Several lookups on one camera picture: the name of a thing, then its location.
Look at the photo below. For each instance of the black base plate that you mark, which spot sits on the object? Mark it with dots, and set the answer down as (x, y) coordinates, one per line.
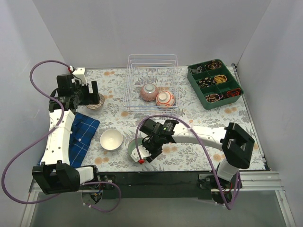
(171, 184)

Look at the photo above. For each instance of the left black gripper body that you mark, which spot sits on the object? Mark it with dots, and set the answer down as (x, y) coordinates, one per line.
(88, 93)

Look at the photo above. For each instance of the floral table mat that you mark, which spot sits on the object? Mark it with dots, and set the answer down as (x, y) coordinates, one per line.
(175, 157)

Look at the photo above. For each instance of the white wire dish rack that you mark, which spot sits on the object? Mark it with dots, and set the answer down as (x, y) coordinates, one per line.
(160, 70)

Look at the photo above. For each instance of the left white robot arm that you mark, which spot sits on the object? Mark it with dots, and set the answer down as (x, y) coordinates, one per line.
(60, 168)

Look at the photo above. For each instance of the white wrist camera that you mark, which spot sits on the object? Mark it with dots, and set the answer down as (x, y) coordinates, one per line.
(140, 155)
(79, 74)

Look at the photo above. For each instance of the orange floral bowl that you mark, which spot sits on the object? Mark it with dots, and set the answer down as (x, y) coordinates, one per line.
(165, 99)

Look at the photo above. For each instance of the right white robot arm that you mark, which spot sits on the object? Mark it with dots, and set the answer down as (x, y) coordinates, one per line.
(236, 144)

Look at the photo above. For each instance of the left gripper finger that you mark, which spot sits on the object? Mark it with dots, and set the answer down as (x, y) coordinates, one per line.
(92, 99)
(94, 88)

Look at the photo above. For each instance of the brown patterned small bowl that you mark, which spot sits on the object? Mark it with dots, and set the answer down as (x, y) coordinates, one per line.
(97, 106)

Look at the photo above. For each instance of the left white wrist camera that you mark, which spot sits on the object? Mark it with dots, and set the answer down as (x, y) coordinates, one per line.
(79, 74)

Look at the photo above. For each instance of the celadon green bowl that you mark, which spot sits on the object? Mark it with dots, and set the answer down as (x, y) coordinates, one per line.
(132, 146)

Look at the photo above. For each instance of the green divided organizer tray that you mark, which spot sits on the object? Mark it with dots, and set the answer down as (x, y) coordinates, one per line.
(213, 84)

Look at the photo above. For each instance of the blue plaid cloth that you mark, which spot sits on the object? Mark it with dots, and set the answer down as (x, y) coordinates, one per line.
(71, 140)

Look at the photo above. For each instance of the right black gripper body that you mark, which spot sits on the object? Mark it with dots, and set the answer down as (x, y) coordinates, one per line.
(153, 150)

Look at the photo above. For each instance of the aluminium frame rail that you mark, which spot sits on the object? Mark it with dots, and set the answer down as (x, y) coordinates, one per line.
(261, 203)

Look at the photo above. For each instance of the black white leaf bowl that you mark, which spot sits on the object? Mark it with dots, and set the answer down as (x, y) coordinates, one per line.
(149, 92)

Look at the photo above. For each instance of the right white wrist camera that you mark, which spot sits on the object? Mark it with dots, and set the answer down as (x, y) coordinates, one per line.
(140, 155)

